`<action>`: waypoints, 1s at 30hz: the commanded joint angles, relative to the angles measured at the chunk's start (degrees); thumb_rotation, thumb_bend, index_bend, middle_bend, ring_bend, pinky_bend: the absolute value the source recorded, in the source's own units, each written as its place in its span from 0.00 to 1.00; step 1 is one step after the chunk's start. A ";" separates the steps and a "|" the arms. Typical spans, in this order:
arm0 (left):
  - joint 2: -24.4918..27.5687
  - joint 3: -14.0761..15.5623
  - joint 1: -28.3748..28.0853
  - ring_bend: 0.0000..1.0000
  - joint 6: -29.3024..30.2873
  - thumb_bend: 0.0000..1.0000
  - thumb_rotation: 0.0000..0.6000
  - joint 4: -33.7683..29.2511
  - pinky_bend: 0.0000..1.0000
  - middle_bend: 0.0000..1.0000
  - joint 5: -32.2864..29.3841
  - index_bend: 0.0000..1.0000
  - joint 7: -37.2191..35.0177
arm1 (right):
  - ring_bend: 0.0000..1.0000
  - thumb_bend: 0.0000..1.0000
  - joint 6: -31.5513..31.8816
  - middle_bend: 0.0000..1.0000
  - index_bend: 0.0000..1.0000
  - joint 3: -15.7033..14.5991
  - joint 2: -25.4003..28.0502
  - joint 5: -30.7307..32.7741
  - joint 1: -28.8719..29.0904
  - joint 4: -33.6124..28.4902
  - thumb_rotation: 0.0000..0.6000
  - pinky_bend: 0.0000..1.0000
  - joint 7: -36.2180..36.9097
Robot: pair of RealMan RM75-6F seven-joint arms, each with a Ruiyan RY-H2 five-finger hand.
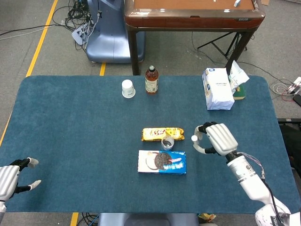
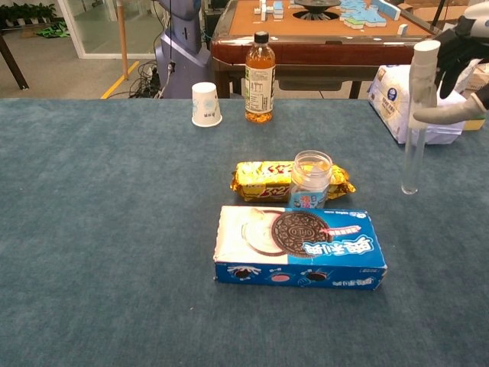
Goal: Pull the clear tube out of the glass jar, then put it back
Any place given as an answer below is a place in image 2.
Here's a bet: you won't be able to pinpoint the white tissue pack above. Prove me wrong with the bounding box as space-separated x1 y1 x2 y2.
368 64 467 145

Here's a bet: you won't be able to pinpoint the blue Oreo cookie box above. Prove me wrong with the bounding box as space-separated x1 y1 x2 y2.
212 205 388 291

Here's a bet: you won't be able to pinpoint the white paper cup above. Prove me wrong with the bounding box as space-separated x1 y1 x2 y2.
190 82 223 128

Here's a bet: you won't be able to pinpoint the blue mahjong tile cluster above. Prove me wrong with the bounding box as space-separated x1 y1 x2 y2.
339 0 402 30

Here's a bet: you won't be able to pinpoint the blue table mat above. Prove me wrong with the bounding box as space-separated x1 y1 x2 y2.
0 98 489 367

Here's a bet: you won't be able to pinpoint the clear tube with white cap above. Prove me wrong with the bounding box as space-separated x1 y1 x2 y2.
400 40 442 196

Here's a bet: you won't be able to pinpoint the small clear glass cup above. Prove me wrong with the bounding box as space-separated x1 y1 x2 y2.
288 150 333 209

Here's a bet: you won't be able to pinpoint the amber tea bottle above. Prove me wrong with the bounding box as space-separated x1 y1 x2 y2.
244 31 277 124

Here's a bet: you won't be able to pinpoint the potted green plants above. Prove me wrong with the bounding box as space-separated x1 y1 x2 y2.
0 2 57 26

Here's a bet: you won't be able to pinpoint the small mahjong tile group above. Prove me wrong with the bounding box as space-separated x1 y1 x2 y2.
254 0 286 20

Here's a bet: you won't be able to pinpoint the yellow biscuit pack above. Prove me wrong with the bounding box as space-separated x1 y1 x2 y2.
229 160 356 203

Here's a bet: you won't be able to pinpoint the black cable bundle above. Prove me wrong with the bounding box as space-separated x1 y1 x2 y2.
129 60 164 99

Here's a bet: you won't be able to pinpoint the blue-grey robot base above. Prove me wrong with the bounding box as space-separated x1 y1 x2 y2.
154 0 212 99

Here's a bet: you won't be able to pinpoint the dark table leg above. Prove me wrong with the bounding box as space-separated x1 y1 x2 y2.
0 32 30 91

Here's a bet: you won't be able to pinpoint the brown mahjong table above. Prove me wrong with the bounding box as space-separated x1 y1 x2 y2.
209 0 440 100

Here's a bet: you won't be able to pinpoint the wooden pole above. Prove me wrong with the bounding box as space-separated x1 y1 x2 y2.
116 0 130 81

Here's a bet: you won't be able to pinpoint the black round centre ring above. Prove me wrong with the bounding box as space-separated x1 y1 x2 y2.
293 0 342 21

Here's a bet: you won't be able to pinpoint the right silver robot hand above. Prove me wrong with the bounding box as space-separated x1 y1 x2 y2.
412 2 489 125

